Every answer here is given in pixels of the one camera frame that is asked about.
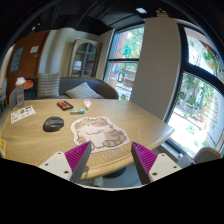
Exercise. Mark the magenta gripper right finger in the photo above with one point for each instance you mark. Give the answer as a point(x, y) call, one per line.
point(151, 166)

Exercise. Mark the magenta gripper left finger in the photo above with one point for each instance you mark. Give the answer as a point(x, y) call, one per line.
point(69, 165)

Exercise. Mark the cat-shaped mouse pad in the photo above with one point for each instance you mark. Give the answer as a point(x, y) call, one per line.
point(100, 131)

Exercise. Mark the dark grey computer mouse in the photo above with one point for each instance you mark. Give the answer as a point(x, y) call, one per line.
point(53, 124)

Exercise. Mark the small green blue tube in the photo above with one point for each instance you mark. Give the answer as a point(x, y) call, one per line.
point(79, 111)

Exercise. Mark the black and red box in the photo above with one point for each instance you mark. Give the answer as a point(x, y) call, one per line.
point(64, 105)

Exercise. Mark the grey chair back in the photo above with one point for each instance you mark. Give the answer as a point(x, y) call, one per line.
point(206, 154)

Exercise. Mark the striped cushion lying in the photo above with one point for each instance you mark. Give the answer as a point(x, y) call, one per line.
point(82, 91)

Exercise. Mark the printed paper sheet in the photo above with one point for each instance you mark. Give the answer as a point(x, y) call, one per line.
point(22, 113)

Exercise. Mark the grey sofa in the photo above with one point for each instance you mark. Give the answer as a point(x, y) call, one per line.
point(104, 90)

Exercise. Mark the yellow sticker card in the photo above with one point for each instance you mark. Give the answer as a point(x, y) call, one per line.
point(2, 147)

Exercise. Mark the striped cushion upright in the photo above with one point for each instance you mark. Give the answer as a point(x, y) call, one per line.
point(48, 85)

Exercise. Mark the round orange side table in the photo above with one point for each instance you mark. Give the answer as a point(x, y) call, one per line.
point(29, 90)

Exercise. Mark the clear water bottle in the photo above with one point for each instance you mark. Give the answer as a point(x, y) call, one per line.
point(20, 91)

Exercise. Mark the arched glass cabinet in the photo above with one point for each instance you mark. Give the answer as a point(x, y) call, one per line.
point(84, 58)

